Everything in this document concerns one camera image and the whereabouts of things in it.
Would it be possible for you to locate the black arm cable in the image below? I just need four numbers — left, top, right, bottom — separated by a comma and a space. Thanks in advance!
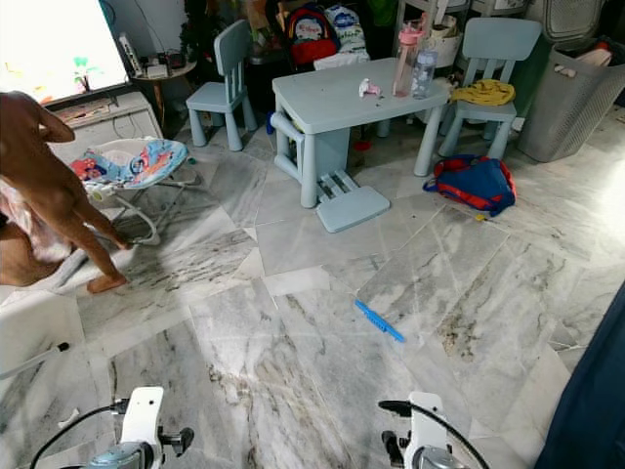
378, 399, 491, 469
29, 397, 130, 469

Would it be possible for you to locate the blue comb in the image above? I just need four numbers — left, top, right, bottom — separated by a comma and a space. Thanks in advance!
354, 298, 407, 344

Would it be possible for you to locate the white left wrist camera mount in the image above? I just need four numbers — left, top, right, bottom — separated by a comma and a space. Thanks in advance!
122, 386, 165, 448

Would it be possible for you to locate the white slatted cabinet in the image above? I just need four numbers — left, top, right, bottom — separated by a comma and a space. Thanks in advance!
54, 91, 165, 162

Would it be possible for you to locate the clear water bottle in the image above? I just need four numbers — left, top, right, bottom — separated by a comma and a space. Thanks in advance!
412, 49, 439, 100

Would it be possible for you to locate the grey laundry basket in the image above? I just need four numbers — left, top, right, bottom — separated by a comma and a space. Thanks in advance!
518, 39, 625, 164

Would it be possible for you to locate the colourful baby bouncer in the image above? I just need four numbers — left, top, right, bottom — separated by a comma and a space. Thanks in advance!
70, 137, 198, 245

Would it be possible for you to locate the small pink white toy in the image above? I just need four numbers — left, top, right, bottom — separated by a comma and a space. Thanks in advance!
357, 77, 384, 101

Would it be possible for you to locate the dark blue cloth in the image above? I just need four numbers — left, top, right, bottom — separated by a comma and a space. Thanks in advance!
532, 283, 625, 469

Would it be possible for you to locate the yellow cloth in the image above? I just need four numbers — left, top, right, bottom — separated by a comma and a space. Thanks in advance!
449, 79, 517, 107

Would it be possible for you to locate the light blue kids chair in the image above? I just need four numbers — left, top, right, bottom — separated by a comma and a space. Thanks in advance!
437, 16, 544, 160
186, 20, 255, 152

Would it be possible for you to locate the pink water bottle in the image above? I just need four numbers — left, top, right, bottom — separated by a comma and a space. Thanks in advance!
393, 21, 429, 99

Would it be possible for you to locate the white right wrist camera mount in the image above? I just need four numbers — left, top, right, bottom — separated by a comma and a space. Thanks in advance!
405, 392, 447, 460

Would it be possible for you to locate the black framed television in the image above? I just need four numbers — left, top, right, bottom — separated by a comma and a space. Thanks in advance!
0, 0, 130, 108

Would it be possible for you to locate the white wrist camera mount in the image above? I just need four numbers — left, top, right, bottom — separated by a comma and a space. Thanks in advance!
405, 392, 447, 460
122, 386, 165, 448

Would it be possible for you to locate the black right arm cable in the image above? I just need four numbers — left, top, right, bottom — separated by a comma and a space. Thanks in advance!
378, 399, 491, 469

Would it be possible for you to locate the bare small child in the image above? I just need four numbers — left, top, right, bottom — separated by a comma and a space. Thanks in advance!
0, 90, 130, 296

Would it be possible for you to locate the blue and red backpack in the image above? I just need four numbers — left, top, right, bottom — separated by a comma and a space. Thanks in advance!
422, 153, 519, 219

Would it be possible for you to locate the red cartoon backpack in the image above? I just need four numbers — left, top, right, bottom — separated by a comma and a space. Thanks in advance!
285, 4, 341, 65

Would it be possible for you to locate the small round side table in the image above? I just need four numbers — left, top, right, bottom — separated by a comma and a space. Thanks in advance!
127, 57, 198, 133

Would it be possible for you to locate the light blue kids table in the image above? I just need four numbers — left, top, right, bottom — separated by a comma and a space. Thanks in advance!
270, 57, 453, 210

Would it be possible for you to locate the grey fan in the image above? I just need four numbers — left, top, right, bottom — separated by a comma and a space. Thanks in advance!
525, 0, 606, 45

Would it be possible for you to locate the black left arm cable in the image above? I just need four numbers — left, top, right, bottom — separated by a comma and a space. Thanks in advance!
29, 397, 130, 469

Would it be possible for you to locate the bare adult leg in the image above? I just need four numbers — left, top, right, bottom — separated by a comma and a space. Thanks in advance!
0, 220, 60, 290

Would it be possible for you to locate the white printed bag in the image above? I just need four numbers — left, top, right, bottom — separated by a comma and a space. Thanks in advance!
322, 4, 370, 58

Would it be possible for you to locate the white towel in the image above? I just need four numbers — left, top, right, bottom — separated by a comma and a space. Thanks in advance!
5, 181, 138, 294

